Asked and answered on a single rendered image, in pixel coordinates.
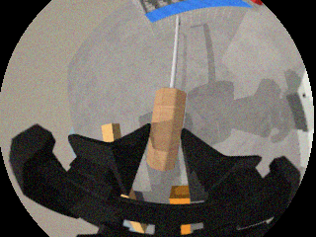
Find blue taped strip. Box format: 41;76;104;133
146;0;254;23

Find red cube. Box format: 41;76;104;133
253;0;264;5

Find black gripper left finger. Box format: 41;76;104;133
68;123;151;197

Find metal rod tool with brown handle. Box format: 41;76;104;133
146;16;187;171

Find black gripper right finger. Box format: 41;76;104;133
181;127;262;202

